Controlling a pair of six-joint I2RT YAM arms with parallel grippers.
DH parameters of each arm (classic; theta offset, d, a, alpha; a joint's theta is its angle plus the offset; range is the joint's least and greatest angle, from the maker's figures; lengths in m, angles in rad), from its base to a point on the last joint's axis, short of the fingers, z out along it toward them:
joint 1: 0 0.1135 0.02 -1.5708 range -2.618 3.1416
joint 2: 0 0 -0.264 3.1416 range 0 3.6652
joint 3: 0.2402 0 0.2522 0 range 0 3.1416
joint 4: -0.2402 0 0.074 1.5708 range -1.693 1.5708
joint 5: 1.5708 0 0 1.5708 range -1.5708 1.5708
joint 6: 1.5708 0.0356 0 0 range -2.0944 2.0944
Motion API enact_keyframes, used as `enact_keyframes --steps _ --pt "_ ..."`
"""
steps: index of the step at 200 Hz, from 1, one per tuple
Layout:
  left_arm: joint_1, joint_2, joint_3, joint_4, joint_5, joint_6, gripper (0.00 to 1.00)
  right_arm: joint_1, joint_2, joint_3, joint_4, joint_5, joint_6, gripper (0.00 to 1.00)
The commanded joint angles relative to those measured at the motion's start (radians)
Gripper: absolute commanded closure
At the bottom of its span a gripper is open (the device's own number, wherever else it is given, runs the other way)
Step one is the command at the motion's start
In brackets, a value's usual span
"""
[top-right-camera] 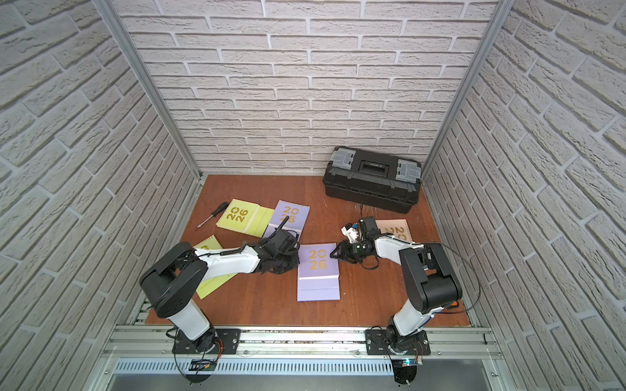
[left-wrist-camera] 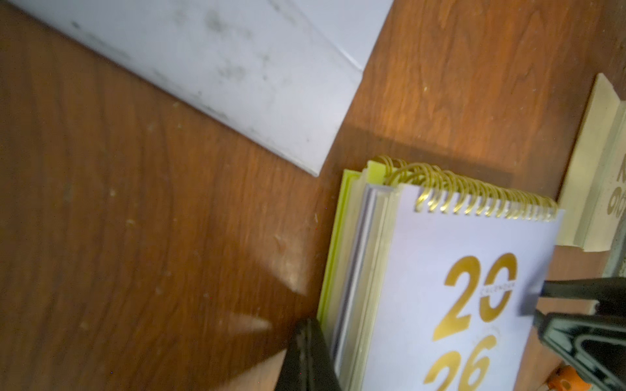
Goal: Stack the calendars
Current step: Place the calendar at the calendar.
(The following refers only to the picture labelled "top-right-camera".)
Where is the beige calendar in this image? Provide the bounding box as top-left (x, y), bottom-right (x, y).
top-left (376, 219), bottom-right (412, 242)

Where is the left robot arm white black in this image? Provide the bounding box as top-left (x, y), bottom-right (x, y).
top-left (139, 220), bottom-right (299, 353)

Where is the black grey toolbox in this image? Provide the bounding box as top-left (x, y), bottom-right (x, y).
top-left (322, 146), bottom-right (422, 214)

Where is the green calendar far left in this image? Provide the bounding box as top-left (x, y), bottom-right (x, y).
top-left (216, 199), bottom-right (274, 238)

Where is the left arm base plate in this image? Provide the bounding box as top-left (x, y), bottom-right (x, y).
top-left (172, 328), bottom-right (242, 355)

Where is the aluminium rail frame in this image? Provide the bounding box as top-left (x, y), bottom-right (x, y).
top-left (103, 325), bottom-right (503, 360)

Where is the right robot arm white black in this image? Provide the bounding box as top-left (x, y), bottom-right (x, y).
top-left (330, 217), bottom-right (463, 350)

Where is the purple calendar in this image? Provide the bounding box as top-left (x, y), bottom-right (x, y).
top-left (263, 200), bottom-right (311, 238)
top-left (298, 243), bottom-right (340, 302)

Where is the green calendar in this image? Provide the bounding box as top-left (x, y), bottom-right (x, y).
top-left (216, 199), bottom-right (274, 238)
top-left (194, 236), bottom-right (236, 299)

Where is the perforated metal grille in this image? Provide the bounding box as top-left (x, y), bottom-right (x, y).
top-left (112, 358), bottom-right (393, 376)

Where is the green calendar near left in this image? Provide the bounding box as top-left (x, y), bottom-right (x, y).
top-left (194, 236), bottom-right (236, 299)

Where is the black screwdriver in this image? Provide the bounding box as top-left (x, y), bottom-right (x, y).
top-left (195, 202), bottom-right (229, 230)

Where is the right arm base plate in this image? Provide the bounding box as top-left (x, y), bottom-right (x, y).
top-left (365, 326), bottom-right (431, 357)

